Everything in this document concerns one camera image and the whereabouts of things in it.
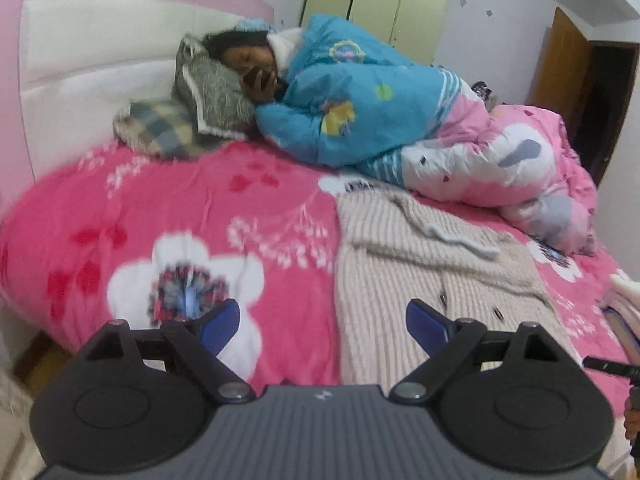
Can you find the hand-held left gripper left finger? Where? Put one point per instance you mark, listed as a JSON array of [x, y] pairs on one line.
[[222, 327]]

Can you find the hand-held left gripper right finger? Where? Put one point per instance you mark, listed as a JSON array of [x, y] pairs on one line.
[[425, 327]]

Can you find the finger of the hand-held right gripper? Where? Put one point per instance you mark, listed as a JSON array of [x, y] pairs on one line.
[[610, 366]]

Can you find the beige checked knit sweater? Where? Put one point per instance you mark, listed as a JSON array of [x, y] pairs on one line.
[[400, 270]]

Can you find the pile of folded light clothes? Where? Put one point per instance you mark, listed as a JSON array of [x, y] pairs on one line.
[[625, 330]]

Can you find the pink floral bed blanket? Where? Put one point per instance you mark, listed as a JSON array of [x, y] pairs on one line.
[[150, 200]]

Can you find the pink white patterned quilt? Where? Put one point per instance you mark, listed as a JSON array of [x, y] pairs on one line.
[[475, 160]]

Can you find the plaid pillow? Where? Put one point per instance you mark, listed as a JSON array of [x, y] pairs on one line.
[[160, 130]]

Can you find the grey lace-trimmed pillow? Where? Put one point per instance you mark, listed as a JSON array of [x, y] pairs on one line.
[[215, 95]]

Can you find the brown wooden door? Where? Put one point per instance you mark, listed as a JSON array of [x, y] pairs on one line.
[[560, 70]]

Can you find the pale yellow wardrobe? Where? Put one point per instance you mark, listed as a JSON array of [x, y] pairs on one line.
[[380, 5]]

